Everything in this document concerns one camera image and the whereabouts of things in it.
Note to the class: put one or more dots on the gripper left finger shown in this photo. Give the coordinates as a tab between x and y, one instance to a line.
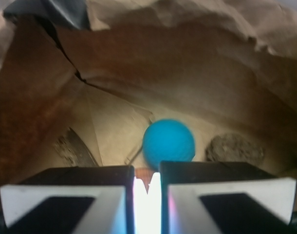
72	200

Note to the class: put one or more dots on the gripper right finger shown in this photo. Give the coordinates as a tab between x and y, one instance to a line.
224	198

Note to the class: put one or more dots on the blue foam ball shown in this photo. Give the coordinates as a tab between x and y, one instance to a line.
167	140

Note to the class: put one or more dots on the dark bark piece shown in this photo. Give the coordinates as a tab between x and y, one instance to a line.
71	148

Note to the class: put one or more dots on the brown rough rock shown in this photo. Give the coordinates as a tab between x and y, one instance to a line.
232	147

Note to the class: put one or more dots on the brown paper bag bin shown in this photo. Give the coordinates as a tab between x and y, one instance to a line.
110	68

